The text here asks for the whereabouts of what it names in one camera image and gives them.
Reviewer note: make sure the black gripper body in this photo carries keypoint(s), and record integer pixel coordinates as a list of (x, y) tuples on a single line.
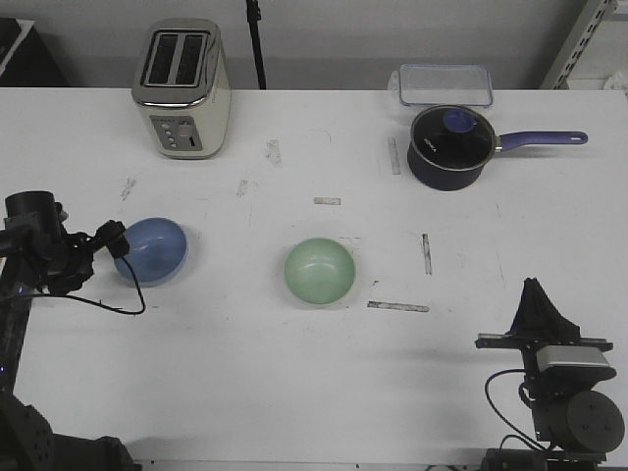
[(40, 254), (554, 371)]

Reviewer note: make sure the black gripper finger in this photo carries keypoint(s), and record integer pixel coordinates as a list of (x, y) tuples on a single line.
[(527, 321), (547, 319)]

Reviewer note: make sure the blue bowl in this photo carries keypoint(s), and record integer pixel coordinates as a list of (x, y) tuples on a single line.
[(158, 250)]

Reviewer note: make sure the green bowl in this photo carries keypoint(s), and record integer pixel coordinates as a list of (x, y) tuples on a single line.
[(319, 271)]

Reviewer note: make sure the glass pot lid blue knob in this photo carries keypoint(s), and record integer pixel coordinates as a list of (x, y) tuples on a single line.
[(452, 138)]

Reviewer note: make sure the cream silver toaster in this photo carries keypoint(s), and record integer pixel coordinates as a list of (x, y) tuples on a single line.
[(181, 88)]

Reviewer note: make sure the white slotted shelf upright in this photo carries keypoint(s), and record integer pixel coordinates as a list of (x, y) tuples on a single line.
[(575, 43)]

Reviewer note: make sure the clear plastic food container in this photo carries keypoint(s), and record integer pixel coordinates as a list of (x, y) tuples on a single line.
[(421, 85)]

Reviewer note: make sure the black tripod pole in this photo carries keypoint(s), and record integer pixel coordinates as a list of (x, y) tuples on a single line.
[(253, 17)]

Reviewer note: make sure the blue saucepan with handle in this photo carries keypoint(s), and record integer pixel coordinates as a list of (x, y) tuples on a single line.
[(451, 180)]

